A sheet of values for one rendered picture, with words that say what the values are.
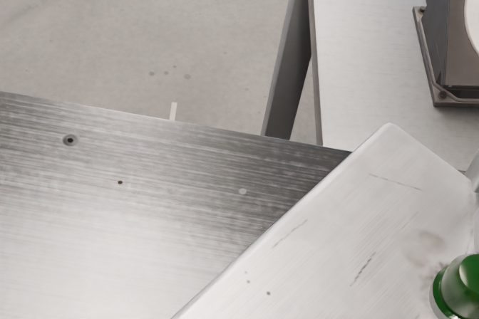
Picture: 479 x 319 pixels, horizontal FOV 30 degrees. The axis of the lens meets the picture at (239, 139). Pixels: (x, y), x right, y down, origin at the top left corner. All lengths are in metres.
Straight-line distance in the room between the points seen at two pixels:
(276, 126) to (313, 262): 1.69
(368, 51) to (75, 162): 0.45
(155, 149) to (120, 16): 1.32
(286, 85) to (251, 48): 0.50
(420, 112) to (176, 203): 0.37
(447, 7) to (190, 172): 0.41
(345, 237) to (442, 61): 0.91
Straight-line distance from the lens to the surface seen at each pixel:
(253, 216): 1.10
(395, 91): 1.26
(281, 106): 1.96
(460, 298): 0.32
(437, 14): 1.28
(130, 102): 2.25
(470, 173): 0.38
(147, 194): 1.11
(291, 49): 1.82
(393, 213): 0.35
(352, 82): 1.26
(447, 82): 1.23
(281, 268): 0.33
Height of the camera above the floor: 1.76
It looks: 53 degrees down
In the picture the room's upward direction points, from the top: 10 degrees clockwise
